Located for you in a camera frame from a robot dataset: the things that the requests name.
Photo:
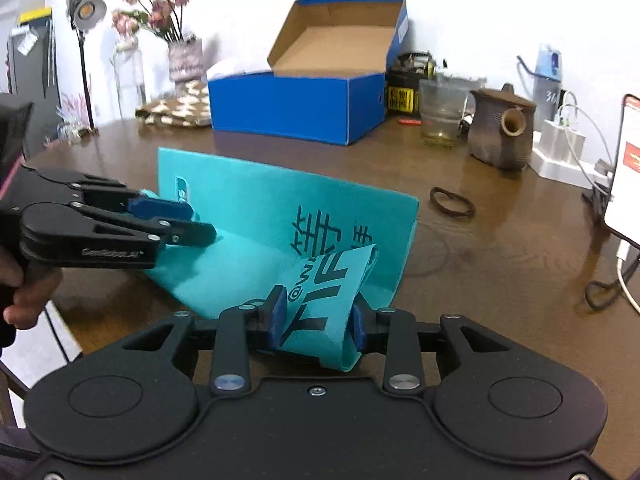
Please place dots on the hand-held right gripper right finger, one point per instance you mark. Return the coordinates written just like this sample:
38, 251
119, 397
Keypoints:
357, 330

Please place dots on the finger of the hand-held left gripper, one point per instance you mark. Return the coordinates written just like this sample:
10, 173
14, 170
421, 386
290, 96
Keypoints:
160, 208
192, 235

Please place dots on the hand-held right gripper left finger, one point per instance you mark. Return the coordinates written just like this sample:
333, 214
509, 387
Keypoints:
276, 320

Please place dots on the teal shopping bag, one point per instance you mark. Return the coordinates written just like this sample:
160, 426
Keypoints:
240, 200

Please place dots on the person's left hand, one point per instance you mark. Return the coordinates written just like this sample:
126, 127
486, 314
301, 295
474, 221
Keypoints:
32, 300

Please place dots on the brown checkered pouch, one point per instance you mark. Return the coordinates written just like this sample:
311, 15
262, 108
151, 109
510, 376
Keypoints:
175, 107

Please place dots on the clear glass bottle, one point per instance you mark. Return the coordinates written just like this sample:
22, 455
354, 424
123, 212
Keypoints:
129, 85

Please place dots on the mottled ceramic vase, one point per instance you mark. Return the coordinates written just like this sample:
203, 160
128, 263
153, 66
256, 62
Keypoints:
185, 62

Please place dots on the blue cardboard shoe box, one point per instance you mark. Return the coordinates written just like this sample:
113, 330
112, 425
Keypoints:
295, 107

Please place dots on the dark cabinet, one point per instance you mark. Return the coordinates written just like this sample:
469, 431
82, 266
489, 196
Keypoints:
27, 75

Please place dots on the dried pink flowers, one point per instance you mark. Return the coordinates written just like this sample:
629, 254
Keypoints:
155, 7

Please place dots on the studio lamp on stand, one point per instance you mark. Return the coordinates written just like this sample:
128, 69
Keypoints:
86, 10

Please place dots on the red sachet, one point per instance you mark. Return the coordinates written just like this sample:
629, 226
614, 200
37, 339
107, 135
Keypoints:
409, 121

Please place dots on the clear glass cup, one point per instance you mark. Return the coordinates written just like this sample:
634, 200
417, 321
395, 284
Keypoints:
441, 115

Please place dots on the brown ribbed clay teapot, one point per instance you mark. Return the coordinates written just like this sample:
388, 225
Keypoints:
492, 140

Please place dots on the black and yellow box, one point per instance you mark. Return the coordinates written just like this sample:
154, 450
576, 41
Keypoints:
402, 97

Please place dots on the clear plastic container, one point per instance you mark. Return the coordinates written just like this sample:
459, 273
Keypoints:
465, 82

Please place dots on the black phone stand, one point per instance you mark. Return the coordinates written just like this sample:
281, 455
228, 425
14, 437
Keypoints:
597, 200

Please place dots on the white charger plugs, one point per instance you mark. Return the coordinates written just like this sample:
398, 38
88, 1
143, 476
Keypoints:
565, 140

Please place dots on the smartphone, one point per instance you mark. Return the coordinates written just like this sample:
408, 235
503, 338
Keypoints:
627, 170

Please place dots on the clear blue water bottle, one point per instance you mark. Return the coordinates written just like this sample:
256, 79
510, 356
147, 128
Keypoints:
547, 80

